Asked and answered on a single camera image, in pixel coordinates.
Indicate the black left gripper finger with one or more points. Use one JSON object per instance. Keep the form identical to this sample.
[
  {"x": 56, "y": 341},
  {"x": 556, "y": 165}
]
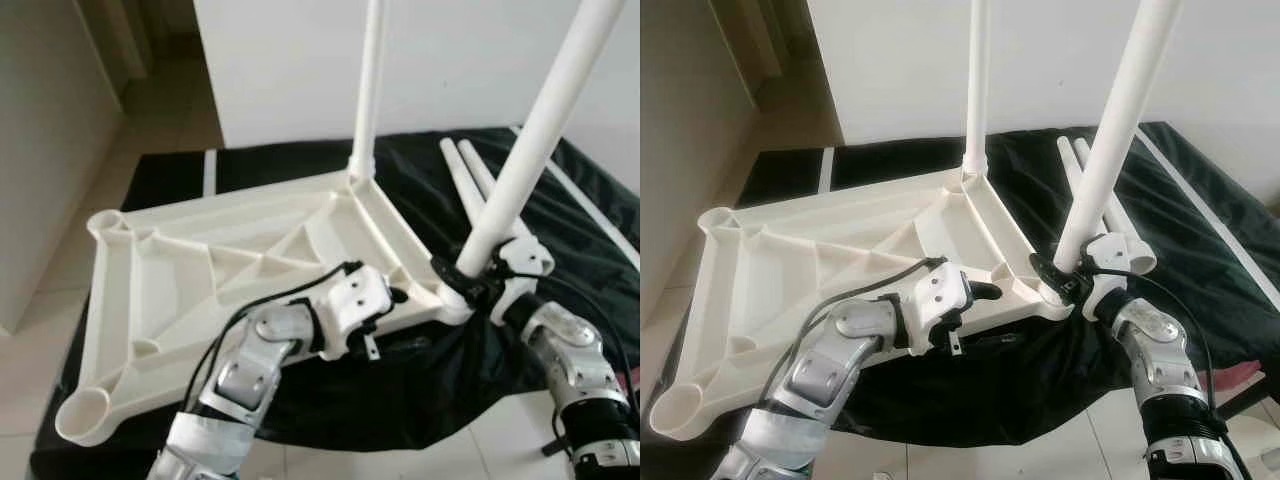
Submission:
[
  {"x": 397, "y": 295},
  {"x": 985, "y": 291}
]

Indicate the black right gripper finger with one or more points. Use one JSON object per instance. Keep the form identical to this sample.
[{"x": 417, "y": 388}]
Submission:
[
  {"x": 1045, "y": 265},
  {"x": 447, "y": 268}
]

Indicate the white plastic table leg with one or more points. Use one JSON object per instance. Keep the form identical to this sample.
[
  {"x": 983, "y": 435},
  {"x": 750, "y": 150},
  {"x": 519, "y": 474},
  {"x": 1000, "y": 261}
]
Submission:
[
  {"x": 482, "y": 172},
  {"x": 540, "y": 130},
  {"x": 1135, "y": 245},
  {"x": 458, "y": 168},
  {"x": 977, "y": 90},
  {"x": 368, "y": 90},
  {"x": 1115, "y": 130},
  {"x": 1068, "y": 160}
]

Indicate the white plastic table top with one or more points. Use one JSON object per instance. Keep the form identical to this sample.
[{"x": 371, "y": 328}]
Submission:
[
  {"x": 750, "y": 300},
  {"x": 150, "y": 300}
]

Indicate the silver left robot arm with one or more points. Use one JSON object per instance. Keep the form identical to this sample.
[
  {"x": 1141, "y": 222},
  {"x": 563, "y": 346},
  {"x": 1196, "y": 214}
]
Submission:
[
  {"x": 830, "y": 380},
  {"x": 245, "y": 385}
]

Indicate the pink chair with black legs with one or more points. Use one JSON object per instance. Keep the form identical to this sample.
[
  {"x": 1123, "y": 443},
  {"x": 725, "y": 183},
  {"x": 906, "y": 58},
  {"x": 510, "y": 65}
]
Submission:
[{"x": 1250, "y": 375}]

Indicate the white floor fan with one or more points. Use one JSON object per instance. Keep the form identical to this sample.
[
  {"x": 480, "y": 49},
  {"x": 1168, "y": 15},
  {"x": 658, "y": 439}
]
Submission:
[{"x": 1262, "y": 450}]

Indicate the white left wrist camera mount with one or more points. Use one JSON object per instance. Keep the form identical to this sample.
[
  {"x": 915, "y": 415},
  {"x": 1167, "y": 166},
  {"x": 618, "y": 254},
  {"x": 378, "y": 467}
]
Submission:
[
  {"x": 355, "y": 300},
  {"x": 945, "y": 295}
]

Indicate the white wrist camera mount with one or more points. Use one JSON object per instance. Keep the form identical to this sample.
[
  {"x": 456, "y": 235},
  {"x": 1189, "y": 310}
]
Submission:
[
  {"x": 355, "y": 300},
  {"x": 1108, "y": 255},
  {"x": 520, "y": 262},
  {"x": 945, "y": 295}
]

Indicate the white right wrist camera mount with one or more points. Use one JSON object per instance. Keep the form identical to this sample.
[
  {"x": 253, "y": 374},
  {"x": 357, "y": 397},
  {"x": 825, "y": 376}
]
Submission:
[
  {"x": 520, "y": 262},
  {"x": 1108, "y": 255}
]

